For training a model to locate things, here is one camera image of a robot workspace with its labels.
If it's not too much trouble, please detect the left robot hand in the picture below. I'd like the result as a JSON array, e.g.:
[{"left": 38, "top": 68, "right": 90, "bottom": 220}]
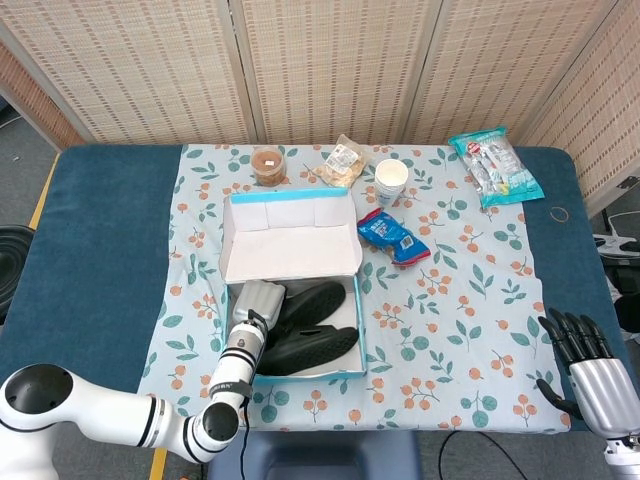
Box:
[{"left": 232, "top": 279, "right": 287, "bottom": 329}]

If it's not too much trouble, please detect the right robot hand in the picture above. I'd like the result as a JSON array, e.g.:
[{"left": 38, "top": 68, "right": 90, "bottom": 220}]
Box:
[{"left": 535, "top": 308, "right": 640, "bottom": 442}]

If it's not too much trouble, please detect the black slipper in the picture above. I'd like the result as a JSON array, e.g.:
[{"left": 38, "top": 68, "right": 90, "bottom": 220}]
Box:
[
  {"left": 254, "top": 324, "right": 360, "bottom": 377},
  {"left": 272, "top": 281, "right": 347, "bottom": 326}
]

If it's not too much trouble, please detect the blue shoe box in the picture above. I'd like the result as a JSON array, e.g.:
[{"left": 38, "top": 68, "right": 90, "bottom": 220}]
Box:
[{"left": 218, "top": 185, "right": 369, "bottom": 386}]

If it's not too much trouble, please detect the black bag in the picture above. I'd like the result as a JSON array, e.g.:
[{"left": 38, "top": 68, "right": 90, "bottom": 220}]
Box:
[{"left": 603, "top": 254, "right": 640, "bottom": 332}]

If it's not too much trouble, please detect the clear jar of brown snacks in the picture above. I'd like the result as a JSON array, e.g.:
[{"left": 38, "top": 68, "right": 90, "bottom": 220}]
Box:
[{"left": 250, "top": 145, "right": 287, "bottom": 188}]

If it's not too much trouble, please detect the blue snack bag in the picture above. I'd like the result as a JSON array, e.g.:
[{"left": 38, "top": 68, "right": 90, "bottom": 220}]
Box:
[{"left": 356, "top": 207, "right": 431, "bottom": 267}]

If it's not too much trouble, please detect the white office chair base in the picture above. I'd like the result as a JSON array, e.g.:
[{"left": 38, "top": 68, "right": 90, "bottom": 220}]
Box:
[{"left": 592, "top": 209, "right": 640, "bottom": 261}]

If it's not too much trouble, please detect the clear bag of crackers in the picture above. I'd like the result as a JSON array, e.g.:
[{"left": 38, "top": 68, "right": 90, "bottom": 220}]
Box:
[{"left": 315, "top": 133, "right": 371, "bottom": 189}]

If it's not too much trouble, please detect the blue-grey robot torso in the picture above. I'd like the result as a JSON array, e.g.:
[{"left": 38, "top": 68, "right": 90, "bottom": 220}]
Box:
[{"left": 206, "top": 429, "right": 422, "bottom": 480}]

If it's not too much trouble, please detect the dark blue table cover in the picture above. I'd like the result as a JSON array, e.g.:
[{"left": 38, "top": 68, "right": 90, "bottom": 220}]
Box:
[{"left": 0, "top": 143, "right": 640, "bottom": 436}]

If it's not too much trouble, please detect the white paper cup stack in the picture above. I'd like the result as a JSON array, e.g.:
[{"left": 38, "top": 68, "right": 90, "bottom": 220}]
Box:
[{"left": 374, "top": 158, "right": 410, "bottom": 207}]

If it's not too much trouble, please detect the floral tablecloth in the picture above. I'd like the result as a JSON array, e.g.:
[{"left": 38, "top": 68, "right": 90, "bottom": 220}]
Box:
[{"left": 129, "top": 143, "right": 572, "bottom": 434}]

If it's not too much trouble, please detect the woven bamboo screen panel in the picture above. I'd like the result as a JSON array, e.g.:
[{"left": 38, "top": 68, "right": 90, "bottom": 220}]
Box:
[
  {"left": 402, "top": 0, "right": 626, "bottom": 146},
  {"left": 229, "top": 0, "right": 444, "bottom": 146},
  {"left": 514, "top": 0, "right": 640, "bottom": 216},
  {"left": 0, "top": 39, "right": 86, "bottom": 151},
  {"left": 0, "top": 0, "right": 259, "bottom": 147}
]

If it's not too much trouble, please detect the black ribbed round bin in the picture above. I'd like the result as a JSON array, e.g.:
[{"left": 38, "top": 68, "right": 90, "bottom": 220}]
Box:
[{"left": 0, "top": 224, "right": 32, "bottom": 326}]

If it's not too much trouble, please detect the teal packet of silver sachets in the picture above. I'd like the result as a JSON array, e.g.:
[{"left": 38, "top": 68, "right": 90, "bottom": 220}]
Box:
[{"left": 447, "top": 126, "right": 545, "bottom": 210}]

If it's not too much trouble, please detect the black floor cable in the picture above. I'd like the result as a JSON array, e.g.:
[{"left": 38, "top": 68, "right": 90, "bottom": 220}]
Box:
[{"left": 437, "top": 429, "right": 506, "bottom": 480}]

